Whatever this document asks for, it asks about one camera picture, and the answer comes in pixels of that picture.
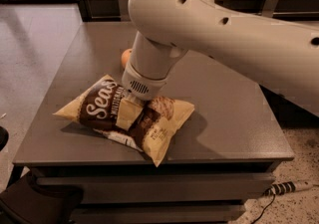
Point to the lower grey drawer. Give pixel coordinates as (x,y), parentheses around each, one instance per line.
(190,214)

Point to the left metal bracket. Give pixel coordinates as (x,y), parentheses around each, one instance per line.
(123,0)

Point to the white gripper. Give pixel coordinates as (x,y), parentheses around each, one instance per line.
(141,85)

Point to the white power strip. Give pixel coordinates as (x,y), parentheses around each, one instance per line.
(288,187)

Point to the dark brown chair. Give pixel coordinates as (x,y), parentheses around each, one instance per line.
(27,202)

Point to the brown yellow chip bag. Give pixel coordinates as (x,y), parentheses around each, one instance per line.
(151,133)

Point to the grey drawer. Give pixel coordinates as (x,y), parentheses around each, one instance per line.
(190,214)
(166,188)

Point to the upper grey drawer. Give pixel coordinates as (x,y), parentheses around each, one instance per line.
(166,188)

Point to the orange fruit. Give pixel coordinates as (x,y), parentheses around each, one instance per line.
(125,57)

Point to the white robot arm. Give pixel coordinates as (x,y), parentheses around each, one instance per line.
(282,57)

